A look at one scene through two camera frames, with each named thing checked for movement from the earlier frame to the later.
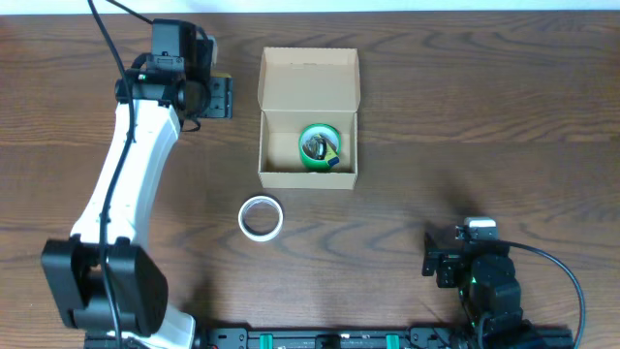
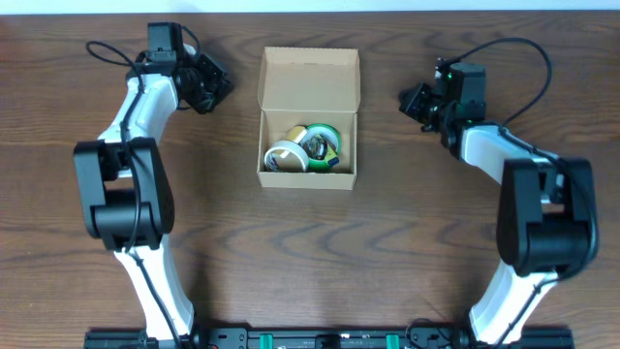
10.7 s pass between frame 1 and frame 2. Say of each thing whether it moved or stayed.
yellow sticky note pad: moved
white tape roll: moved
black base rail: stayed
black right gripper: moved
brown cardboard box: stayed
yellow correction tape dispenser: stayed
